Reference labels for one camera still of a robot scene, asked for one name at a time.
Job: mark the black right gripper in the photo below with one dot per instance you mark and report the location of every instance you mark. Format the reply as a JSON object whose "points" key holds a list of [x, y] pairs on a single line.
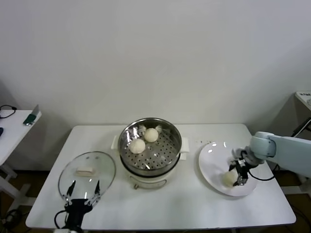
{"points": [[243, 166]]}

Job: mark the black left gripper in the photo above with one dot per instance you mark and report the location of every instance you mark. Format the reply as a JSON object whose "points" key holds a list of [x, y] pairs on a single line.
{"points": [[77, 210]]}

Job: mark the round glass pot lid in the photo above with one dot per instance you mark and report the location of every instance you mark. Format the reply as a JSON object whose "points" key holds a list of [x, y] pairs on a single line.
{"points": [[102, 170]]}

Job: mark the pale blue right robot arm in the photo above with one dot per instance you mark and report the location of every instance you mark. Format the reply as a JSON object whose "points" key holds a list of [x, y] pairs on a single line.
{"points": [[279, 148]]}

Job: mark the perforated steel steamer basket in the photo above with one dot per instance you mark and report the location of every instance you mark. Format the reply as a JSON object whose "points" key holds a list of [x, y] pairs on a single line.
{"points": [[155, 157]]}

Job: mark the white round plate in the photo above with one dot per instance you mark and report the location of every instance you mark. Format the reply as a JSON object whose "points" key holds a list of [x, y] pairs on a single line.
{"points": [[211, 167]]}

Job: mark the white electric cooking pot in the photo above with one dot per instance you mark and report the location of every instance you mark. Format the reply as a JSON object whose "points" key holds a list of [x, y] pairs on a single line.
{"points": [[148, 179]]}

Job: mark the green and silver tool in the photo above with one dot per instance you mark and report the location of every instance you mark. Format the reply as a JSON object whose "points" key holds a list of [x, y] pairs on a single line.
{"points": [[30, 119]]}

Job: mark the white side table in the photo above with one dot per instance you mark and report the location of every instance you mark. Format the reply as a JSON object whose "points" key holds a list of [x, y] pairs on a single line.
{"points": [[14, 131]]}

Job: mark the white cabinet with label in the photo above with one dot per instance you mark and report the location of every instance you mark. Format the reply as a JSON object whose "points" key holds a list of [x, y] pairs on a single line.
{"points": [[305, 97]]}

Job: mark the dark blue object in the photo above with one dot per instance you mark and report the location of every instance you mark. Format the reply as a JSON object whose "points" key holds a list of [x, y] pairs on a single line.
{"points": [[1, 132]]}

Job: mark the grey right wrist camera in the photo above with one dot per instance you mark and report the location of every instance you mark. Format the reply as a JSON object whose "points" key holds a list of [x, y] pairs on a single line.
{"points": [[236, 152]]}

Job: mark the white table foot frame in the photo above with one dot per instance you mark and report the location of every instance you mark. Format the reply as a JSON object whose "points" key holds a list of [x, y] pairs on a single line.
{"points": [[295, 189]]}

